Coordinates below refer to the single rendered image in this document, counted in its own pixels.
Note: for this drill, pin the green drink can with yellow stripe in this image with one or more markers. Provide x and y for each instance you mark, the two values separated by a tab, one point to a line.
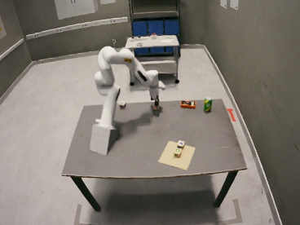
208	103

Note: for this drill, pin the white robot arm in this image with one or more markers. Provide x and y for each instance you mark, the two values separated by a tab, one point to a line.
105	80

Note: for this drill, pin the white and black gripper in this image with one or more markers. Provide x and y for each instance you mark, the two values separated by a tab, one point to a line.
154	93

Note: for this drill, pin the tan square mat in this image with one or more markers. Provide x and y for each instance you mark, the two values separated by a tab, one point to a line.
181	162

